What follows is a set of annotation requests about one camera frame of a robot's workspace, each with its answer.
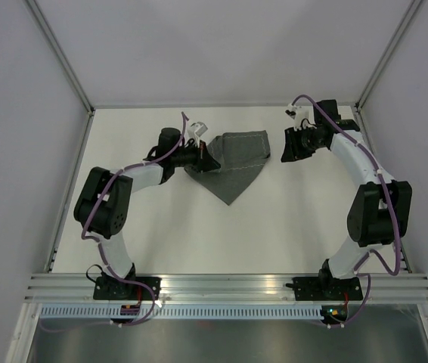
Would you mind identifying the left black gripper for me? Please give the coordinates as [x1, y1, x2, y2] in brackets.
[172, 139, 220, 173]

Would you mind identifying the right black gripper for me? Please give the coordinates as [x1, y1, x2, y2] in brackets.
[281, 124, 324, 163]

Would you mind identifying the grey cloth napkin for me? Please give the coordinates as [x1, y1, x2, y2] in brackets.
[185, 130, 271, 206]

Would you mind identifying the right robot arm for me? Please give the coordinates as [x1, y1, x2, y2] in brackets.
[281, 99, 412, 299]

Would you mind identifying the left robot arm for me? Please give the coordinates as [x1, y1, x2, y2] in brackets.
[73, 123, 220, 299]

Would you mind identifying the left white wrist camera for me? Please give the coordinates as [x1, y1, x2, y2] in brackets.
[188, 122, 208, 147]

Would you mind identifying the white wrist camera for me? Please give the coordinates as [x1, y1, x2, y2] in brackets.
[285, 104, 311, 129]
[188, 122, 208, 147]

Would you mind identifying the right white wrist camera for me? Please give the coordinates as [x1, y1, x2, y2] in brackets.
[285, 104, 311, 129]

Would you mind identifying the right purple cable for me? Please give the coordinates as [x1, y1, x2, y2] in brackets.
[291, 94, 404, 330]

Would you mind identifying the purple cable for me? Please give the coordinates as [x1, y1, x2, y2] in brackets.
[42, 111, 192, 334]
[291, 94, 404, 330]

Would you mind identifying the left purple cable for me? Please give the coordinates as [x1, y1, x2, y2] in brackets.
[42, 111, 192, 334]

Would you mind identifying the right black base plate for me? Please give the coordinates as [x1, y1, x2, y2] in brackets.
[284, 277, 364, 302]

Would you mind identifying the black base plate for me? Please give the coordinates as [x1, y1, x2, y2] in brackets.
[93, 275, 162, 301]
[284, 277, 364, 302]

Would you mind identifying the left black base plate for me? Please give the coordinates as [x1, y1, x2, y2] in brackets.
[93, 275, 162, 301]

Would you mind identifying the right aluminium frame post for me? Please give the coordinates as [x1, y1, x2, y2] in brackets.
[354, 0, 425, 113]

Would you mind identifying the aluminium frame post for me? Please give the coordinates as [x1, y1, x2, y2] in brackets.
[354, 0, 425, 113]
[24, 0, 95, 114]

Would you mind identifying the left aluminium frame post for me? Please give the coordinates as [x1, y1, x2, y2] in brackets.
[24, 0, 95, 114]

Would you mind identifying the white slotted cable duct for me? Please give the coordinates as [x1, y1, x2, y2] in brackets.
[40, 303, 323, 320]

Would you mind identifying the aluminium front rail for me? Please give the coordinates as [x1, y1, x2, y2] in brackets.
[23, 273, 428, 305]

